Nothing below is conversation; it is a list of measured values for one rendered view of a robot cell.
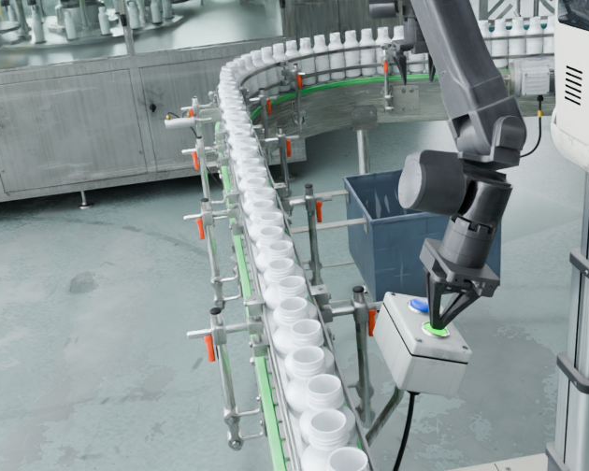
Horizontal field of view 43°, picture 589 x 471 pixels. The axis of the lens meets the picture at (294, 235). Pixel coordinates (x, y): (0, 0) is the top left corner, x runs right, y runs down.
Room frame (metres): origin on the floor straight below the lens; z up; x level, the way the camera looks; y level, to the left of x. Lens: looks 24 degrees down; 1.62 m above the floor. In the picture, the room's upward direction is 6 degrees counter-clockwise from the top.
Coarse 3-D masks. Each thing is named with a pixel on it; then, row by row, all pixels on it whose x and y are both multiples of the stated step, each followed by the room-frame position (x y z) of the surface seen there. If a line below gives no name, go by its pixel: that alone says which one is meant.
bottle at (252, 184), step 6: (252, 180) 1.32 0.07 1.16; (258, 180) 1.32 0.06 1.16; (264, 180) 1.31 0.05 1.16; (252, 186) 1.29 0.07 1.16; (258, 186) 1.29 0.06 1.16; (264, 186) 1.29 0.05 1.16; (252, 192) 1.29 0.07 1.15; (252, 198) 1.29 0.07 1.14; (246, 204) 1.29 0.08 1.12; (246, 210) 1.29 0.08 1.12; (246, 216) 1.29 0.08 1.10; (246, 222) 1.29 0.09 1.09
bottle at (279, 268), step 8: (272, 264) 0.96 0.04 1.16; (280, 264) 0.96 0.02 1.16; (288, 264) 0.96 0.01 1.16; (272, 272) 0.94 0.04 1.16; (280, 272) 0.93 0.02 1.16; (288, 272) 0.93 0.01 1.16; (272, 280) 0.94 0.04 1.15; (272, 288) 0.94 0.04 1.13; (264, 296) 0.94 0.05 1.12; (272, 296) 0.93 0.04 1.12; (272, 304) 0.92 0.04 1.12; (272, 312) 0.93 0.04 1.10; (272, 320) 0.93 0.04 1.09; (272, 328) 0.93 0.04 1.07; (272, 336) 0.93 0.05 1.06
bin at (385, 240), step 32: (352, 192) 1.76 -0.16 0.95; (384, 192) 1.88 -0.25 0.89; (320, 224) 1.62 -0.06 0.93; (352, 224) 1.60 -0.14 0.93; (384, 224) 1.57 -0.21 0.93; (416, 224) 1.58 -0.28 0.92; (352, 256) 1.82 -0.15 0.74; (384, 256) 1.57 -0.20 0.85; (416, 256) 1.58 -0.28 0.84; (384, 288) 1.57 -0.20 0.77; (416, 288) 1.58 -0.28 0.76
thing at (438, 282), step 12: (432, 264) 0.82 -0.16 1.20; (432, 276) 0.81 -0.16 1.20; (444, 276) 0.80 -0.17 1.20; (432, 288) 0.80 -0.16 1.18; (444, 288) 0.80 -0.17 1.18; (456, 288) 0.80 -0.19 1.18; (468, 288) 0.80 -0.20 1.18; (432, 300) 0.81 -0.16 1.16; (468, 300) 0.81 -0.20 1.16; (432, 312) 0.81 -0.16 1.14; (456, 312) 0.81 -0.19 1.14; (432, 324) 0.81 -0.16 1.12; (444, 324) 0.81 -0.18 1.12
